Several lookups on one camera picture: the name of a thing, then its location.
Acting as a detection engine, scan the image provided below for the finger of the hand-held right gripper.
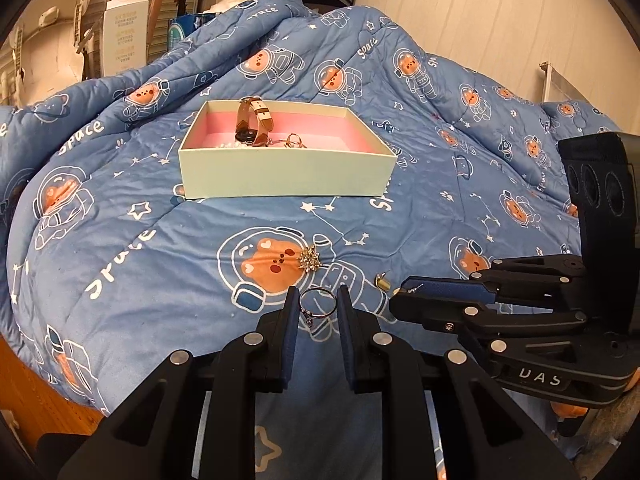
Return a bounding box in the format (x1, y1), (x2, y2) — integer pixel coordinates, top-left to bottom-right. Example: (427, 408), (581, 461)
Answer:
(389, 296), (590, 358)
(400, 254), (587, 308)

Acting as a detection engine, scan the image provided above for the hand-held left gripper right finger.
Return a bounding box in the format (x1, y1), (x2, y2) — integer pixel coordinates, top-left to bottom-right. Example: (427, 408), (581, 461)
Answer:
(336, 285), (581, 480)

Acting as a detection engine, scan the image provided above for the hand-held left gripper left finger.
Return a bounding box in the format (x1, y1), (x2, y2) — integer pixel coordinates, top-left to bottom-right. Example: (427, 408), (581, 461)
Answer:
(59, 287), (301, 480)

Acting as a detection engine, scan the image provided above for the silver ring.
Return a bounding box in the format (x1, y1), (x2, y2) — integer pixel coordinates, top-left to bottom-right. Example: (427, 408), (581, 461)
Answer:
(299, 287), (339, 331)

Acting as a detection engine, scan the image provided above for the snowflake rhinestone brooch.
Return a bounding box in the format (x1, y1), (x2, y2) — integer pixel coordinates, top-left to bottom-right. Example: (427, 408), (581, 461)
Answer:
(297, 245), (323, 273)

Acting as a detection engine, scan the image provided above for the pale green box pink inside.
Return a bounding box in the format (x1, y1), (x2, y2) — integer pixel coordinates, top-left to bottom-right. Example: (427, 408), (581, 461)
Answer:
(178, 99), (399, 200)

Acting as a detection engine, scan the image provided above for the gold ring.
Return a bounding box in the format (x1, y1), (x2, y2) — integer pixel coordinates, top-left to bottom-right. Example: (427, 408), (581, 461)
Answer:
(270, 132), (309, 151)

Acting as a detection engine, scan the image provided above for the brown strap wristwatch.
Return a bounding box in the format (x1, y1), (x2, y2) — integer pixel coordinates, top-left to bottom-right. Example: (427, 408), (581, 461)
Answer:
(235, 97), (277, 148)

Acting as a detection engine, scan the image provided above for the blue astronaut bear blanket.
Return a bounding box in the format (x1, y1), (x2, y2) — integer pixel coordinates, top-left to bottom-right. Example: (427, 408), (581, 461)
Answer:
(0, 0), (640, 480)

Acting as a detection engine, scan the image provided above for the white cloth bundle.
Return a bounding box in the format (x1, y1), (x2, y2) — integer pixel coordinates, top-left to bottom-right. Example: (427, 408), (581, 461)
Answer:
(206, 0), (252, 14)

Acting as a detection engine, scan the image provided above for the tall white carton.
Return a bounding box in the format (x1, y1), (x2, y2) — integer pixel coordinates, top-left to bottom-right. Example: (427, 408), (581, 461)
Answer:
(100, 0), (152, 79)

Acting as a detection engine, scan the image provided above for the white baby high chair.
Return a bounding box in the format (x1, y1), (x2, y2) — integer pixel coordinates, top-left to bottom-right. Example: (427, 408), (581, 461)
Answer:
(0, 0), (97, 107)

